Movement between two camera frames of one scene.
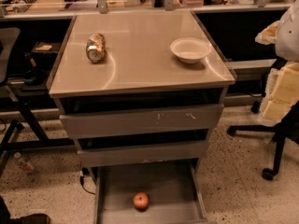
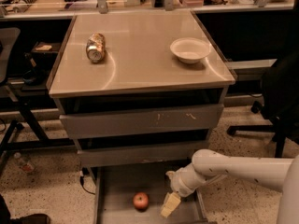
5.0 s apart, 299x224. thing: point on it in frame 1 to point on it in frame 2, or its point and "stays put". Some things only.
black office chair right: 287,127 stays put
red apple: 140,202 stays put
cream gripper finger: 267,35 to 171,202
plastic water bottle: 26,166 stays put
